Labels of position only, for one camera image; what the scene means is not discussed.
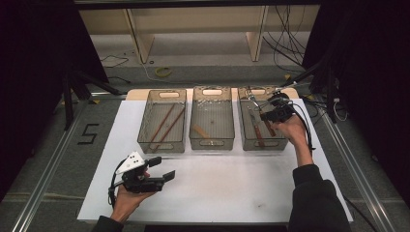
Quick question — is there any black curtain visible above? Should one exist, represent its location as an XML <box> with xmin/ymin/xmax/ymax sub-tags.
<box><xmin>0</xmin><ymin>0</ymin><xmax>109</xmax><ymax>202</ymax></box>
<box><xmin>302</xmin><ymin>0</ymin><xmax>410</xmax><ymax>209</ymax></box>

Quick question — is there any thin black floor cable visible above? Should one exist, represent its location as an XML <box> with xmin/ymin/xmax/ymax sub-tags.
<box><xmin>99</xmin><ymin>54</ymin><xmax>130</xmax><ymax>69</ymax></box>

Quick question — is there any brown wooden chopstick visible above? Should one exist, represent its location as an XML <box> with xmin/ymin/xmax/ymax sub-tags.
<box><xmin>150</xmin><ymin>102</ymin><xmax>177</xmax><ymax>143</ymax></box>
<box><xmin>153</xmin><ymin>106</ymin><xmax>186</xmax><ymax>153</ymax></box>

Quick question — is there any yellow tape roll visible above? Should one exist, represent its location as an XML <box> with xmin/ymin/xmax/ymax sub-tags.
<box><xmin>154</xmin><ymin>66</ymin><xmax>173</xmax><ymax>78</ymax></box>

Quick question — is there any bundle of black cables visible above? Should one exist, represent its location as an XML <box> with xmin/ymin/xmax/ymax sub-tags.
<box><xmin>262</xmin><ymin>4</ymin><xmax>308</xmax><ymax>72</ymax></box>

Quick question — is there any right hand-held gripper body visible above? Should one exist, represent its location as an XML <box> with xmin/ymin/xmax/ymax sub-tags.
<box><xmin>270</xmin><ymin>98</ymin><xmax>296</xmax><ymax>124</ymax></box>

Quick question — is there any white floor cable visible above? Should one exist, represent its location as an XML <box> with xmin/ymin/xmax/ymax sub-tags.
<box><xmin>137</xmin><ymin>60</ymin><xmax>162</xmax><ymax>83</ymax></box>

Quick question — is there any left hand-held gripper cable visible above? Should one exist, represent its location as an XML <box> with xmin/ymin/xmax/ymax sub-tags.
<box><xmin>107</xmin><ymin>159</ymin><xmax>128</xmax><ymax>208</ymax></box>

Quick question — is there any light wooden spoon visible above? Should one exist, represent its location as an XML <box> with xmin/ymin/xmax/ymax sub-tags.
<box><xmin>191</xmin><ymin>123</ymin><xmax>211</xmax><ymax>140</ymax></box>

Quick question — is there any person's right hand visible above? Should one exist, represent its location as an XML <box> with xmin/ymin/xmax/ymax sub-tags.
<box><xmin>272</xmin><ymin>114</ymin><xmax>308</xmax><ymax>148</ymax></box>

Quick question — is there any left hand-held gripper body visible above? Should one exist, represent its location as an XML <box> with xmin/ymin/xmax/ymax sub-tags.
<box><xmin>116</xmin><ymin>151</ymin><xmax>165</xmax><ymax>193</ymax></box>

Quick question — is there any smoky clear plastic bin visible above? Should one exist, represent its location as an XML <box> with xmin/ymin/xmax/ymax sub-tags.
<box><xmin>237</xmin><ymin>86</ymin><xmax>292</xmax><ymax>152</ymax></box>
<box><xmin>136</xmin><ymin>88</ymin><xmax>188</xmax><ymax>155</ymax></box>
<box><xmin>189</xmin><ymin>86</ymin><xmax>236</xmax><ymax>151</ymax></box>

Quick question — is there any black metal stand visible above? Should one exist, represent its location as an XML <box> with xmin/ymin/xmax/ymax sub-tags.
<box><xmin>280</xmin><ymin>59</ymin><xmax>338</xmax><ymax>124</ymax></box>
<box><xmin>62</xmin><ymin>68</ymin><xmax>123</xmax><ymax>131</ymax></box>

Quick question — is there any beige wooden bench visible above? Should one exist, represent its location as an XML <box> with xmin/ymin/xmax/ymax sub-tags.
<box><xmin>78</xmin><ymin>4</ymin><xmax>321</xmax><ymax>64</ymax></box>

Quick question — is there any person's left hand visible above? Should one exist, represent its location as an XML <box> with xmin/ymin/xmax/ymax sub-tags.
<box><xmin>110</xmin><ymin>187</ymin><xmax>153</xmax><ymax>223</ymax></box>

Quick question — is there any white plug with cable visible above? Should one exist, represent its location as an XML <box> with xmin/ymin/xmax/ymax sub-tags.
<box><xmin>332</xmin><ymin>96</ymin><xmax>350</xmax><ymax>123</ymax></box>

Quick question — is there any right hand-held gripper cable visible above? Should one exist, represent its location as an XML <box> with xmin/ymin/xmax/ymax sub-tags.
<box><xmin>289</xmin><ymin>101</ymin><xmax>316</xmax><ymax>153</ymax></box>

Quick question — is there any hand-held gripper cable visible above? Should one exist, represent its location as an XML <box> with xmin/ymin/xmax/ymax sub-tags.
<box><xmin>289</xmin><ymin>101</ymin><xmax>316</xmax><ymax>153</ymax></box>
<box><xmin>107</xmin><ymin>159</ymin><xmax>128</xmax><ymax>208</ymax></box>

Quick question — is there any aluminium floor rail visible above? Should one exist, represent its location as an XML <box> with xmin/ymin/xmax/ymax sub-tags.
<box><xmin>317</xmin><ymin>96</ymin><xmax>398</xmax><ymax>232</ymax></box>
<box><xmin>10</xmin><ymin>99</ymin><xmax>89</xmax><ymax>232</ymax></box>

